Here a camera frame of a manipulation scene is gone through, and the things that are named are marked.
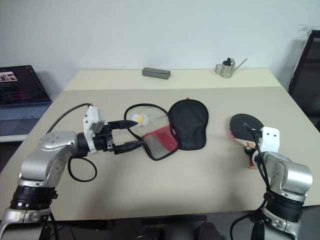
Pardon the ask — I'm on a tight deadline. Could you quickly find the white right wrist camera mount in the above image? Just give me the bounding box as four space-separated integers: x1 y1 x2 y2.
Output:
258 125 281 154

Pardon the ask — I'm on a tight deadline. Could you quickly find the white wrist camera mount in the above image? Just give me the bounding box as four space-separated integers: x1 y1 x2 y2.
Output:
258 125 281 154
82 105 109 154

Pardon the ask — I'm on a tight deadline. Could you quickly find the open laptop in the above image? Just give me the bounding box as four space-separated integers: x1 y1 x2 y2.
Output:
0 65 53 136

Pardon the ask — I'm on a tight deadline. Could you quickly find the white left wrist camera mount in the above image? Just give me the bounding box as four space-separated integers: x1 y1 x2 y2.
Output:
82 105 109 154

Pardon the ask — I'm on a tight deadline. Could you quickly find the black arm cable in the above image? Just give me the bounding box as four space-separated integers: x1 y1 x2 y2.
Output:
229 121 274 240
39 102 99 240

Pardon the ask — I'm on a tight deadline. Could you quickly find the black table frame bar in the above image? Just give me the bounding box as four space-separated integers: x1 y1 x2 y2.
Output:
56 219 114 232
140 214 209 226

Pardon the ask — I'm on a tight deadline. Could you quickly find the grey rectangular box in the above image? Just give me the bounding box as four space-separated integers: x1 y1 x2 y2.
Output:
141 66 172 81

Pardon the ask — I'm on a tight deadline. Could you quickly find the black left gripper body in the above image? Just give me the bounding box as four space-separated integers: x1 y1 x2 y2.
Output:
93 121 119 155

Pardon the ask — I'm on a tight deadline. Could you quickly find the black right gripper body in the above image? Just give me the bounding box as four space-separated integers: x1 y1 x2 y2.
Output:
252 131 262 151

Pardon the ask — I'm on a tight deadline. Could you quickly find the black chair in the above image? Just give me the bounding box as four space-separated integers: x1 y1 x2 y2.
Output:
287 29 320 126

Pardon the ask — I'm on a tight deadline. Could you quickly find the black table tennis paddle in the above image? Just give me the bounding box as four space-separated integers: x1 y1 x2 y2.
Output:
228 113 265 170

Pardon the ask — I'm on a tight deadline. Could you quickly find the black red paddle case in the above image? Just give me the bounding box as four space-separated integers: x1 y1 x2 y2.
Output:
123 96 210 162

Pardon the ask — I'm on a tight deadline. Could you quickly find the white side table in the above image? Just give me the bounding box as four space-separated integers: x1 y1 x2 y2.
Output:
0 134 27 143

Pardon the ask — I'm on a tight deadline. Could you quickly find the small metal watering can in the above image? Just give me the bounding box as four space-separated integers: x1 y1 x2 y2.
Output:
214 57 249 79

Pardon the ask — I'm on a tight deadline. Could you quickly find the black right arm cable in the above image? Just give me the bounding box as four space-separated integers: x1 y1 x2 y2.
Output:
229 121 274 240

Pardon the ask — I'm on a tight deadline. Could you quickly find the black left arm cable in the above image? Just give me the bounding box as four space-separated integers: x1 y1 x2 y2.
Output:
39 102 99 240

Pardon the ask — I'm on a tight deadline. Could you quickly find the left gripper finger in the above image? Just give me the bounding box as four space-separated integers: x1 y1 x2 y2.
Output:
107 119 139 130
113 139 147 156

